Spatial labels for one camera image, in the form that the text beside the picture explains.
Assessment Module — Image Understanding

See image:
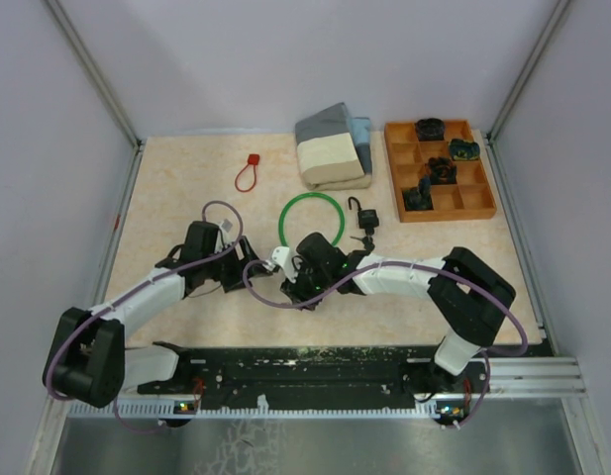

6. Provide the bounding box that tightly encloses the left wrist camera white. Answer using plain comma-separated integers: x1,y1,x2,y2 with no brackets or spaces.
215,219,234,251

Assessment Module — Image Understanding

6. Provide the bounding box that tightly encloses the wooden compartment tray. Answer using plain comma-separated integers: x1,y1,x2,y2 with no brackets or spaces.
384,118,497,223

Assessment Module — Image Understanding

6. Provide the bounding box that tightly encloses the black-headed key bunch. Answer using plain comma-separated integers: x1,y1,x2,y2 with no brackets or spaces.
353,229,375,252

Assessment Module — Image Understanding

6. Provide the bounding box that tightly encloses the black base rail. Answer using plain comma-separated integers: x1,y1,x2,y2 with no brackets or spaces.
138,346,487,411

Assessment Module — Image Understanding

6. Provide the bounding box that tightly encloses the green cable lock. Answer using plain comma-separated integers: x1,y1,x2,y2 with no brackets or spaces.
276,192,347,246

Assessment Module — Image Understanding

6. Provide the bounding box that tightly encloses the aluminium frame post right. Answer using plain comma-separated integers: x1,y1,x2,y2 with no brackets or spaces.
486,0,573,143

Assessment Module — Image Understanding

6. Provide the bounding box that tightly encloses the dark rolled item top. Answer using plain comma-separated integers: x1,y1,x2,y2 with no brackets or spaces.
415,118,446,142

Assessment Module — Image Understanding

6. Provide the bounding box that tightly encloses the red cable seal lock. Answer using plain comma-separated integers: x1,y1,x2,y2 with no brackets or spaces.
234,153,260,193

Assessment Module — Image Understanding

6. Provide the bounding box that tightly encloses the black Kaijing padlock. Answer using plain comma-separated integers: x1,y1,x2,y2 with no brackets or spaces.
348,196,380,236

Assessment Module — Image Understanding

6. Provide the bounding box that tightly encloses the aluminium frame post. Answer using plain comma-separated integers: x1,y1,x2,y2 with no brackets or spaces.
486,0,573,143
42,0,142,147

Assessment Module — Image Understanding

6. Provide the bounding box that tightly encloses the dark rolled item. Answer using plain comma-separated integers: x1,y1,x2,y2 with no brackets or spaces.
415,118,446,142
402,175,433,211
427,156,458,185
448,139,480,161

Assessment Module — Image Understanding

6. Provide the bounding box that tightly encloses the folded grey beige cloth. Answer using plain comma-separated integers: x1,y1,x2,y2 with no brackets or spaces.
294,102,373,191

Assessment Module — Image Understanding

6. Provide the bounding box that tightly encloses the dark rolled item middle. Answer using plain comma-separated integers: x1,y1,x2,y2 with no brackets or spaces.
427,156,458,185

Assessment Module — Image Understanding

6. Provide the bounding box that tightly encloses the dark rolled item right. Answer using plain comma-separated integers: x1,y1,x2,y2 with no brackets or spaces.
448,139,480,161

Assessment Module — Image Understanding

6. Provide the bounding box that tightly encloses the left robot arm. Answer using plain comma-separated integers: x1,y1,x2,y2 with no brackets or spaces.
42,221,257,408

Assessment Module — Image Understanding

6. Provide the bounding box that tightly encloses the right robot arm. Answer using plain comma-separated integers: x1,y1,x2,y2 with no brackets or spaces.
270,233,516,392

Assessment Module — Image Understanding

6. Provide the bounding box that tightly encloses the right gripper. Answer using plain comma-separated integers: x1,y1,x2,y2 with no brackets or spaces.
280,259,332,311

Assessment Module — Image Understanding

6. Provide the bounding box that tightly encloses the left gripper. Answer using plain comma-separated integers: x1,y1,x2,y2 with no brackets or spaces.
203,236,272,293

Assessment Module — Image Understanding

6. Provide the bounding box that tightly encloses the aluminium frame post left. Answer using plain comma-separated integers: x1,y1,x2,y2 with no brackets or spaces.
42,0,142,147

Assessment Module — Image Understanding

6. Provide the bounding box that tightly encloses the dark rolled item lower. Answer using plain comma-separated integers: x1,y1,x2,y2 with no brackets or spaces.
402,175,433,211

